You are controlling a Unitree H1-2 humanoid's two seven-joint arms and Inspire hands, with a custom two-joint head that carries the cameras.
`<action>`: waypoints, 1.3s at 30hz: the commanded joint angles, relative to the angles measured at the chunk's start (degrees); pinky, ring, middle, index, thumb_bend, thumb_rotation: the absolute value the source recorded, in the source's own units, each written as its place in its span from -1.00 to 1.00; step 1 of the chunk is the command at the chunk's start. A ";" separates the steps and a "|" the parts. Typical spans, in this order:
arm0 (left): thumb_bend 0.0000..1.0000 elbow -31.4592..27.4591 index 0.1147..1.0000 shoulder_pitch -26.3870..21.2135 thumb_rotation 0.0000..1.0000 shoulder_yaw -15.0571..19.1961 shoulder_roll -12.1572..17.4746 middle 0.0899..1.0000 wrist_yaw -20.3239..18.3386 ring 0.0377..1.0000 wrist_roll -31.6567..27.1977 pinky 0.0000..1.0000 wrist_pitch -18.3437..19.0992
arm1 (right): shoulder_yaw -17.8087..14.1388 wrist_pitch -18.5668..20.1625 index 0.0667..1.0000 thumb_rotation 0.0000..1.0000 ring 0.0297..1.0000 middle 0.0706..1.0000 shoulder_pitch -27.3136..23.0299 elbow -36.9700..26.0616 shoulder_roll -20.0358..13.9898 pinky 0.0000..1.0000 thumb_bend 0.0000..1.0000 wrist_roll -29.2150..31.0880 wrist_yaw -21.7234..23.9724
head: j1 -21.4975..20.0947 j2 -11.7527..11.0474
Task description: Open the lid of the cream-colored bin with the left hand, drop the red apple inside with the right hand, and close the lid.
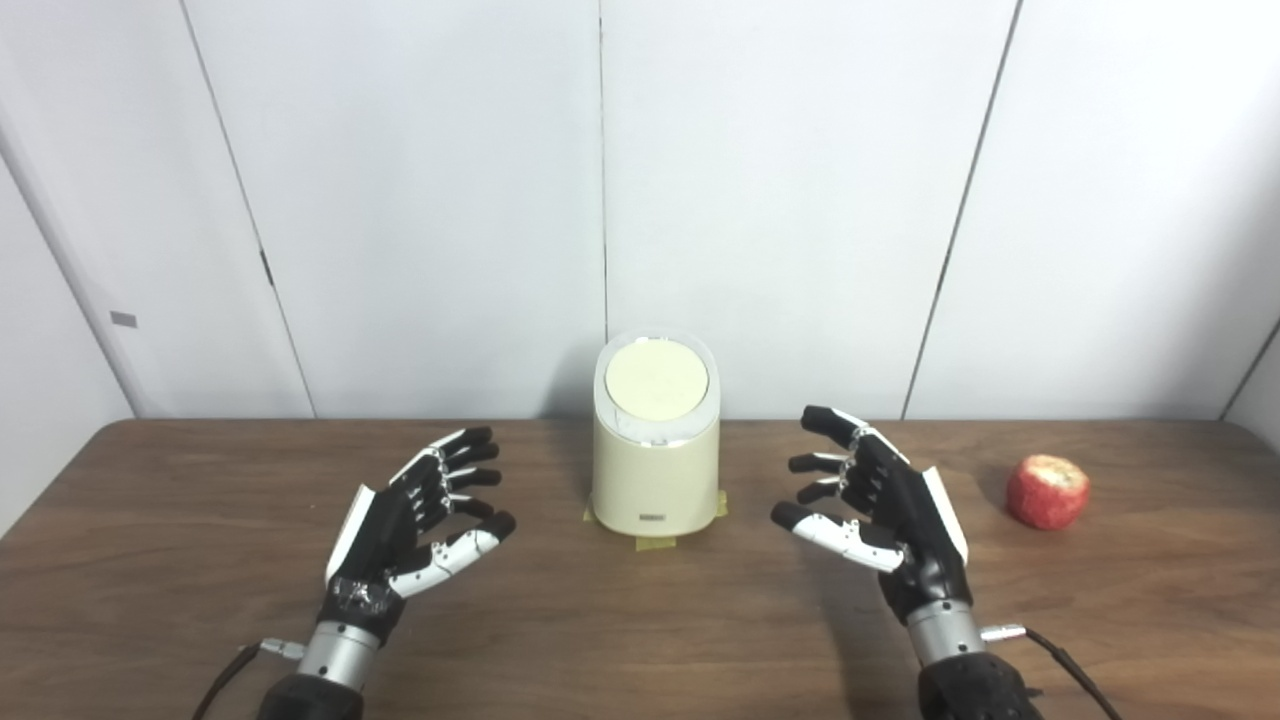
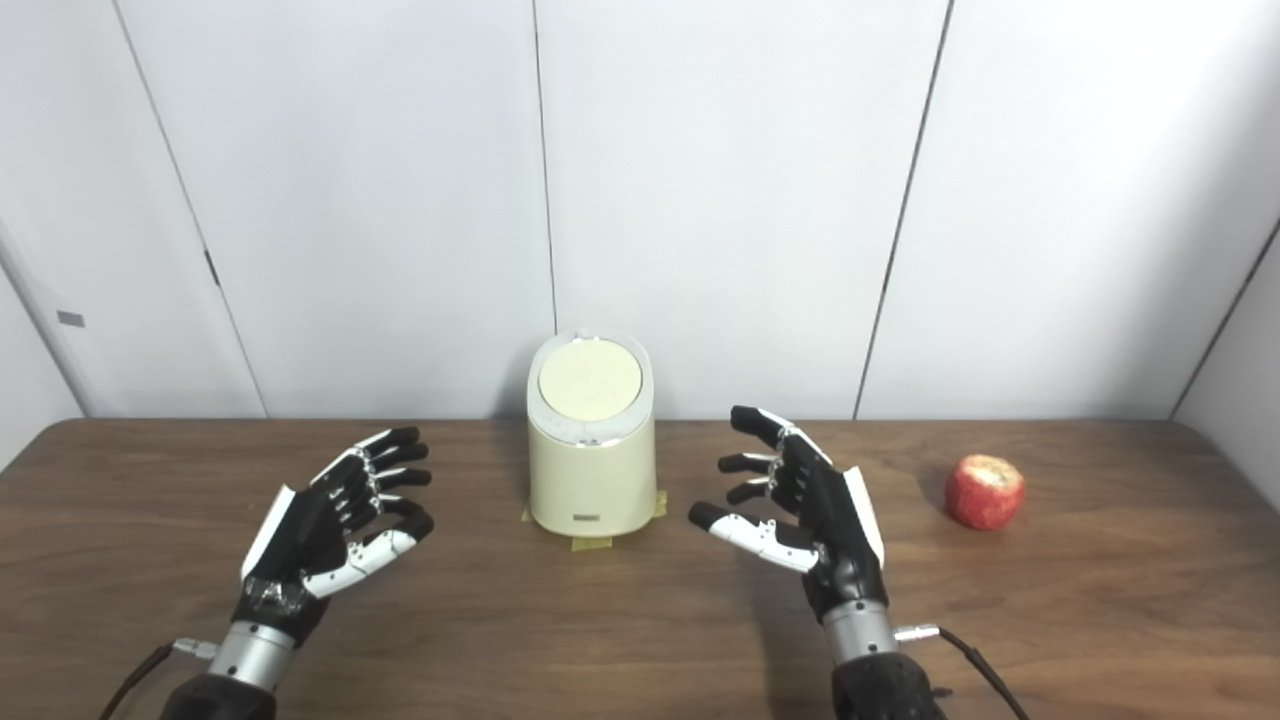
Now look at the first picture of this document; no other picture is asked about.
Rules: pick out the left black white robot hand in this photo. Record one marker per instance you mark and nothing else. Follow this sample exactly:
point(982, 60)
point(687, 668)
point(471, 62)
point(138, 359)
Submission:
point(385, 530)

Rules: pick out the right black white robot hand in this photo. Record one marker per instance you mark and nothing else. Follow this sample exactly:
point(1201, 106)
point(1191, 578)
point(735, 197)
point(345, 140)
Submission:
point(915, 530)

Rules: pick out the red apple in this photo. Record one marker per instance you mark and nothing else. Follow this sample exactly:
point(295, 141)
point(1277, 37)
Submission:
point(1047, 492)

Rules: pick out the round cream bin lid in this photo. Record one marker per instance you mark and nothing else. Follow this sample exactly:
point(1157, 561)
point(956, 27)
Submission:
point(657, 380)

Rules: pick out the cream-colored bin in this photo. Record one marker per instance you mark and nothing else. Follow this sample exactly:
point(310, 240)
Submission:
point(655, 480)

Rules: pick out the black wall panel hinge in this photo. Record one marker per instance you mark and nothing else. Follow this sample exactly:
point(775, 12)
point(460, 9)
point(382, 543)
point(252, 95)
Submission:
point(267, 268)

